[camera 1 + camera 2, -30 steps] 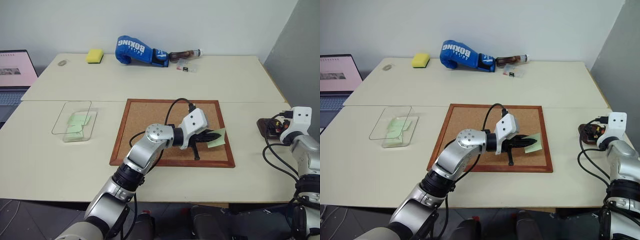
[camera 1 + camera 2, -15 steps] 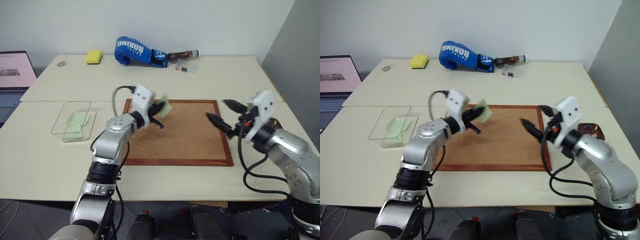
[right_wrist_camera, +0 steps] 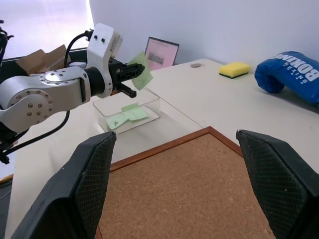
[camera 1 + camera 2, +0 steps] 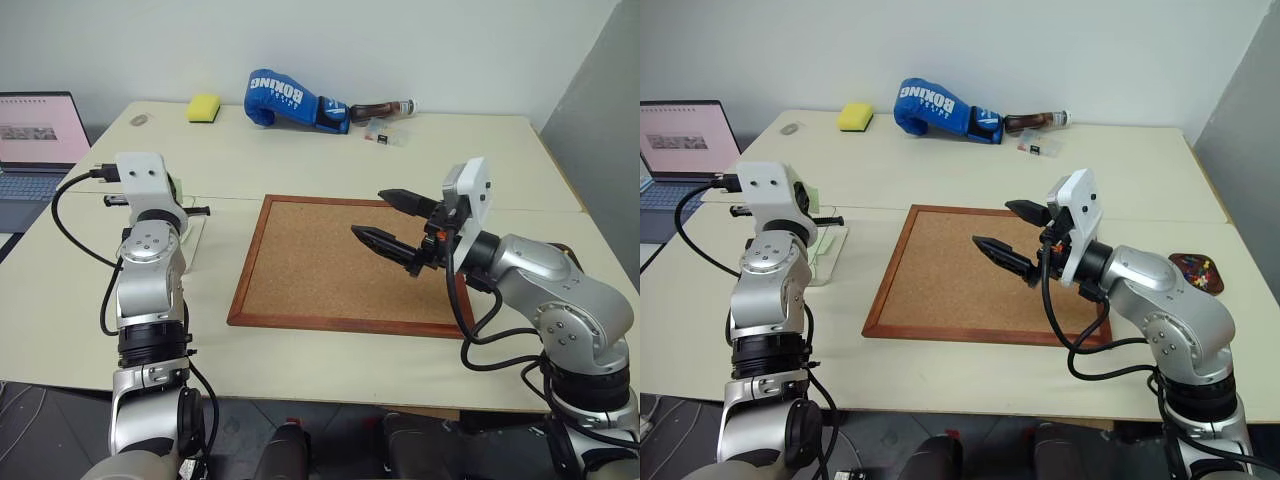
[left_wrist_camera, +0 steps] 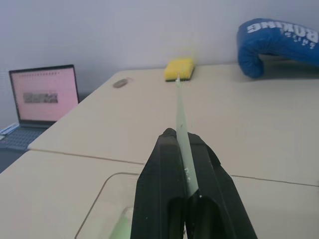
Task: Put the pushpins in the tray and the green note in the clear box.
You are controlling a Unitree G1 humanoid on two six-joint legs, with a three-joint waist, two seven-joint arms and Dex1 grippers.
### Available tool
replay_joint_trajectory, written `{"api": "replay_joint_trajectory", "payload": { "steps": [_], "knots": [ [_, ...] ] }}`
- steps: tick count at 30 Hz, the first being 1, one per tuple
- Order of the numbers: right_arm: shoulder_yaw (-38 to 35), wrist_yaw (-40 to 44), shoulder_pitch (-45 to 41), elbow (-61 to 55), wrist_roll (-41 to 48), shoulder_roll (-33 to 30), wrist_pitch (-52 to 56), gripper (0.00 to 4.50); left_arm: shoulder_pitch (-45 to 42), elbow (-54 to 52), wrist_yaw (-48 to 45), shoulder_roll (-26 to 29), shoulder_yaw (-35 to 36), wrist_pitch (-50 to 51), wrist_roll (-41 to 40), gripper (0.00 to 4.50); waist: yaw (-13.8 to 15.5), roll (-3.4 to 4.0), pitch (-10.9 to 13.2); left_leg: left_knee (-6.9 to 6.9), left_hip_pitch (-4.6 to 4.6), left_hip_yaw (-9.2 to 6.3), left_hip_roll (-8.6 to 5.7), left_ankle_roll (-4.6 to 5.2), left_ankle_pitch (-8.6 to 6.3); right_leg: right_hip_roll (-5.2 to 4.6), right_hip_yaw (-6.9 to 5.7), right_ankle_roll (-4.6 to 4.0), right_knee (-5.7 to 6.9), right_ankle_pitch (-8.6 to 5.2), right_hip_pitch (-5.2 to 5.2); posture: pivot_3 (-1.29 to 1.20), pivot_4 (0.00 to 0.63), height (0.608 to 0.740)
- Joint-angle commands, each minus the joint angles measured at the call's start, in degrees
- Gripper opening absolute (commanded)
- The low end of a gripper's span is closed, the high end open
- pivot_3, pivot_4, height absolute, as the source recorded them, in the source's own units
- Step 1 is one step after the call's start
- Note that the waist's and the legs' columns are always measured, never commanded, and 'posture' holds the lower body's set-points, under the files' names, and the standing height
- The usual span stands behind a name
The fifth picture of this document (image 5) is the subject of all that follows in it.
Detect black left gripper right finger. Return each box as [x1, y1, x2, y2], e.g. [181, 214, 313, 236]
[184, 132, 259, 239]

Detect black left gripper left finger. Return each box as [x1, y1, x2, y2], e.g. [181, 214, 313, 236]
[130, 127, 190, 239]

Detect pale green stick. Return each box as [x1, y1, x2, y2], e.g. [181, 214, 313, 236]
[175, 77, 200, 199]

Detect clear acrylic tray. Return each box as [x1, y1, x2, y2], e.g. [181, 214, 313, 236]
[74, 172, 145, 239]

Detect grey computer mouse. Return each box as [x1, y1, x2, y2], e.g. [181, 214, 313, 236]
[113, 77, 135, 89]

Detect yellow sponge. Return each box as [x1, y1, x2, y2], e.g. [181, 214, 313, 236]
[163, 57, 195, 82]

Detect open grey laptop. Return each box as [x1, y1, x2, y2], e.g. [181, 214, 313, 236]
[0, 64, 80, 151]

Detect blue boxing glove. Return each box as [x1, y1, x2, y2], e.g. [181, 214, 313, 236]
[236, 17, 319, 79]

